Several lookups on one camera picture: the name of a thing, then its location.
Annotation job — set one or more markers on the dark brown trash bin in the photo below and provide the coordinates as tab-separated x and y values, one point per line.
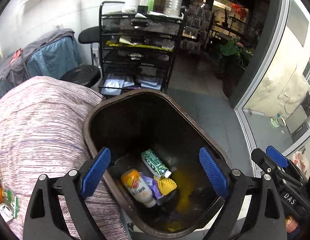
147	132

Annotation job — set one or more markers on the blue grey laundry pile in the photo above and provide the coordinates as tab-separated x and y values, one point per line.
53	54

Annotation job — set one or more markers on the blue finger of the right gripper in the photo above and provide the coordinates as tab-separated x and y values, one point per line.
277	157

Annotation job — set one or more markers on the yellow drink bottle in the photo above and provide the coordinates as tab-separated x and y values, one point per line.
138	188

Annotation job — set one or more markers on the pink striped bed cover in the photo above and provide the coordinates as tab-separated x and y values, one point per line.
41	132

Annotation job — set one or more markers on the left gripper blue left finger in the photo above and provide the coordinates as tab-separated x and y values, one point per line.
44	218

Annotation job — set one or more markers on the green milk carton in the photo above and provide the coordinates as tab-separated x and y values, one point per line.
155	165

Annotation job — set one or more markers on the black office chair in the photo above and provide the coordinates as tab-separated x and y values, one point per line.
91	36

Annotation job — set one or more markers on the potted green plant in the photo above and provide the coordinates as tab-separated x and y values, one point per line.
234	51

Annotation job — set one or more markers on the green snack wrapper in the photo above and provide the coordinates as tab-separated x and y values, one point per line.
9	207

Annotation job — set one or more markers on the purple wrapper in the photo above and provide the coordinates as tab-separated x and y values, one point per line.
152	184

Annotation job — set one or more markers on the black round stool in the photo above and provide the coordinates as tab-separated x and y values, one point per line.
85	75

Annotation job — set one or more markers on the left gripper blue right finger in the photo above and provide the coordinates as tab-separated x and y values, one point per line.
265	217

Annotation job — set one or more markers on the black mesh drawer cart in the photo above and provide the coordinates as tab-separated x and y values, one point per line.
136	50

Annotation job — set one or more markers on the yellow foam fruit net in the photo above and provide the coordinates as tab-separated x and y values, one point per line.
166	185

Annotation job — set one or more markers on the right hand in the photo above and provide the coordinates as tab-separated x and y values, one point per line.
292	228

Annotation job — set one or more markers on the small black jar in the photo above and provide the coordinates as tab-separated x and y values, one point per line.
142	9

